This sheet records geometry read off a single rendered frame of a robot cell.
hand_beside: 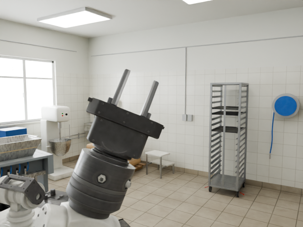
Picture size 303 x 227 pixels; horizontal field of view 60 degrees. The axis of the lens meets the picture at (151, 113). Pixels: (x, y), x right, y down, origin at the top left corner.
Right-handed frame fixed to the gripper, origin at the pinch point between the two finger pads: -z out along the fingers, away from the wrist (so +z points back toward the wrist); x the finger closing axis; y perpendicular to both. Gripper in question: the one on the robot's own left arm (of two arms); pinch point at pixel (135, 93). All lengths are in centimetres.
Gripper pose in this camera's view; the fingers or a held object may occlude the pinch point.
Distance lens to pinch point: 42.1
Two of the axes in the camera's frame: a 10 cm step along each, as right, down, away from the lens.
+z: -3.6, 9.3, -0.8
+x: -9.2, -3.7, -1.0
